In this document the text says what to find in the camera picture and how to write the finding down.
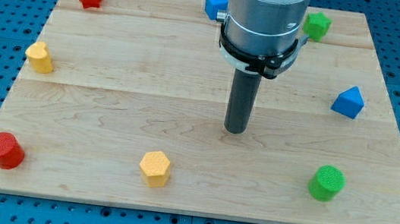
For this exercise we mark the yellow heart block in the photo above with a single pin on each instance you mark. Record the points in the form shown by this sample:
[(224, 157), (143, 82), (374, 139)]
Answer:
[(39, 57)]

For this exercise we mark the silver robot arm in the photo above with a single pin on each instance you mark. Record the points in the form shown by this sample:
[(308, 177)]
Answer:
[(260, 36)]

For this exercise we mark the red cylinder block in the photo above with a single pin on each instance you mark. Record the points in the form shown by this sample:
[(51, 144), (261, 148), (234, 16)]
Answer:
[(11, 152)]

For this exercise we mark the green star block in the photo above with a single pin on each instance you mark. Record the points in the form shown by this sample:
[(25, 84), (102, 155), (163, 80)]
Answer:
[(316, 25)]

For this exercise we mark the wooden board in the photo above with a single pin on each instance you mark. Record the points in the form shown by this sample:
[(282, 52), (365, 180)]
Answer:
[(136, 76)]

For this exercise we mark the blue triangle block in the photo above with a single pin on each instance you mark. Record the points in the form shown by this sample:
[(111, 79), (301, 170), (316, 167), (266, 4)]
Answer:
[(349, 103)]

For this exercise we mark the green cylinder block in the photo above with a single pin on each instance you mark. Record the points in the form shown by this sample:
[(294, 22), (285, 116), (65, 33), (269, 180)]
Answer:
[(326, 183)]

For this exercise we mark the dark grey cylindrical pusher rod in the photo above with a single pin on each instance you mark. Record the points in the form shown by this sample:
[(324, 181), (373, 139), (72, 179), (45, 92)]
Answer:
[(241, 101)]

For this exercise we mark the blue cube block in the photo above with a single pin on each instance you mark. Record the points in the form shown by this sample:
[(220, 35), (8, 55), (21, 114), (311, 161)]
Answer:
[(213, 6)]

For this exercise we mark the yellow hexagon block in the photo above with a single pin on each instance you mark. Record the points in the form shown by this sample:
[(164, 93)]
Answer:
[(155, 168)]

